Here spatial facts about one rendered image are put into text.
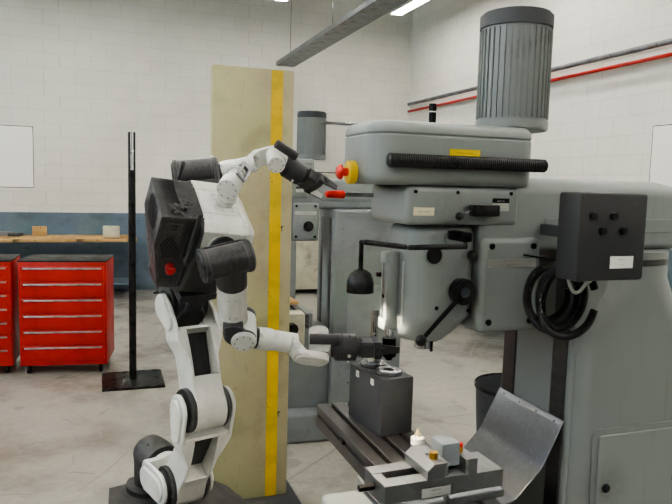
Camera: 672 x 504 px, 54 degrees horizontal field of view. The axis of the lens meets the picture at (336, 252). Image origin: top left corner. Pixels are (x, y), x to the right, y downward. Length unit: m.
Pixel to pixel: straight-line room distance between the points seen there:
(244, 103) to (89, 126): 7.34
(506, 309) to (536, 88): 0.60
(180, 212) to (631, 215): 1.20
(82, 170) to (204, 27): 2.88
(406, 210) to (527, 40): 0.57
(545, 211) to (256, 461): 2.36
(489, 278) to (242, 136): 1.92
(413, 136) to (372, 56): 10.02
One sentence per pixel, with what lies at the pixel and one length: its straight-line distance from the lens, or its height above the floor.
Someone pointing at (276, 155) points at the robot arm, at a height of 1.83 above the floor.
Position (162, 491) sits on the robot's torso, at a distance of 2.42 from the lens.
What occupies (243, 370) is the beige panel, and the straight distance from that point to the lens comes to 3.55.
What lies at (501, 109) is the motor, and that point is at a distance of 1.87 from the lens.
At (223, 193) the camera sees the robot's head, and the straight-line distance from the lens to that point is 1.97.
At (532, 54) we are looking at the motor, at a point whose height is 2.09.
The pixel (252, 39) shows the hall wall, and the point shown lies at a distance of 11.09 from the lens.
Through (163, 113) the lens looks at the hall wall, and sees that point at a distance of 10.71.
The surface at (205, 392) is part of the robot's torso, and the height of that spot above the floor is 1.06.
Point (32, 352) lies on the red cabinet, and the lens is 6.37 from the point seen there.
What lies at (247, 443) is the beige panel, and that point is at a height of 0.34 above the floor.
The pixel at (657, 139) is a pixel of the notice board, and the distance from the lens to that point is 7.15.
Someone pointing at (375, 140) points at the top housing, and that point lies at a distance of 1.65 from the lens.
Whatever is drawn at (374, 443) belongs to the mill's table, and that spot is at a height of 0.93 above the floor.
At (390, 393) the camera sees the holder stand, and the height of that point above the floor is 1.07.
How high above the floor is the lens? 1.73
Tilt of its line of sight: 6 degrees down
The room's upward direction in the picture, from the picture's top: 2 degrees clockwise
